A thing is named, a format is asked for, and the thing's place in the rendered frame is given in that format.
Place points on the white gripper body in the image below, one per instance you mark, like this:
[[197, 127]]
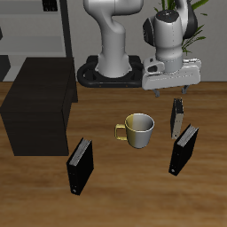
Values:
[[171, 78]]

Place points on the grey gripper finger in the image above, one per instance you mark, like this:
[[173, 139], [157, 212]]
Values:
[[184, 89], [157, 93]]

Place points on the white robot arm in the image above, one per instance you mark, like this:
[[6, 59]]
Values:
[[113, 41]]

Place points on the black book with pale spine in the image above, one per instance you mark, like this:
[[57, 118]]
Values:
[[177, 118]]

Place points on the yellow and white mug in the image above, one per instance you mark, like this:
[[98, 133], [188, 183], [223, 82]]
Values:
[[139, 130]]

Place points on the green pot plant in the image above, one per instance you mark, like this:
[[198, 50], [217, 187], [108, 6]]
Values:
[[193, 35]]

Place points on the dark brown desk caddy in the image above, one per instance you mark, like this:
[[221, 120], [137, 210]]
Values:
[[38, 109]]

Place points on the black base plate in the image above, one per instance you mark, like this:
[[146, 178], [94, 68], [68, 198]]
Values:
[[85, 77]]

